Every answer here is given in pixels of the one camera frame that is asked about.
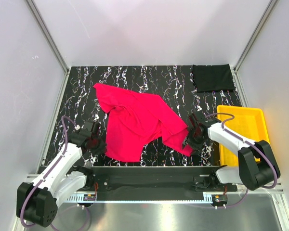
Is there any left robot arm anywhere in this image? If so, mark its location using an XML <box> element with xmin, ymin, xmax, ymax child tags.
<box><xmin>16</xmin><ymin>121</ymin><xmax>106</xmax><ymax>228</ymax></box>

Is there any right aluminium frame post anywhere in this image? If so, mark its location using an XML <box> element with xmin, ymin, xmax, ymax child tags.
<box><xmin>233</xmin><ymin>0</ymin><xmax>280</xmax><ymax>73</ymax></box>

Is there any slotted cable duct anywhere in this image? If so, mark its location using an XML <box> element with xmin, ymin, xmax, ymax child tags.
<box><xmin>65</xmin><ymin>192</ymin><xmax>213</xmax><ymax>204</ymax></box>

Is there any aluminium frame post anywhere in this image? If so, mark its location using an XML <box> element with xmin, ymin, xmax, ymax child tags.
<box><xmin>24</xmin><ymin>0</ymin><xmax>70</xmax><ymax>73</ymax></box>
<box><xmin>233</xmin><ymin>0</ymin><xmax>280</xmax><ymax>73</ymax></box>

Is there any right connector block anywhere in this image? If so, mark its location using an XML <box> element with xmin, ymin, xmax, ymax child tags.
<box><xmin>213</xmin><ymin>194</ymin><xmax>228</xmax><ymax>204</ymax></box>

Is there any yellow plastic bin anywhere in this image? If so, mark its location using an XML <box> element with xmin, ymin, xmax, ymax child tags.
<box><xmin>216</xmin><ymin>104</ymin><xmax>272</xmax><ymax>169</ymax></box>

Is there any left connector block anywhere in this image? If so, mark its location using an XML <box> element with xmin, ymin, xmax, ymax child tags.
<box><xmin>83</xmin><ymin>192</ymin><xmax>96</xmax><ymax>201</ymax></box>

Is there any left aluminium frame post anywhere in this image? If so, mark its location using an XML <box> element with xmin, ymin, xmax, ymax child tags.
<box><xmin>24</xmin><ymin>0</ymin><xmax>70</xmax><ymax>73</ymax></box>

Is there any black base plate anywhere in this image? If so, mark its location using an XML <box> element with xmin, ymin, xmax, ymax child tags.
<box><xmin>38</xmin><ymin>166</ymin><xmax>238</xmax><ymax>202</ymax></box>

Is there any pink t shirt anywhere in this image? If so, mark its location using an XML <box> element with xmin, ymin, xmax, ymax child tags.
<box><xmin>94</xmin><ymin>83</ymin><xmax>192</xmax><ymax>162</ymax></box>

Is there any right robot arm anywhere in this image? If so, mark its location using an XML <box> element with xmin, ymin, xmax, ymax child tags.
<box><xmin>183</xmin><ymin>112</ymin><xmax>281</xmax><ymax>191</ymax></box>

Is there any folded black t shirt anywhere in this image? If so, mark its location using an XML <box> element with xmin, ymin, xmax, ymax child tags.
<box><xmin>192</xmin><ymin>64</ymin><xmax>236</xmax><ymax>92</ymax></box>

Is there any connector block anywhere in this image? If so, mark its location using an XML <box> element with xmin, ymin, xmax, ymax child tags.
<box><xmin>213</xmin><ymin>194</ymin><xmax>228</xmax><ymax>204</ymax></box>
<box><xmin>83</xmin><ymin>192</ymin><xmax>96</xmax><ymax>201</ymax></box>

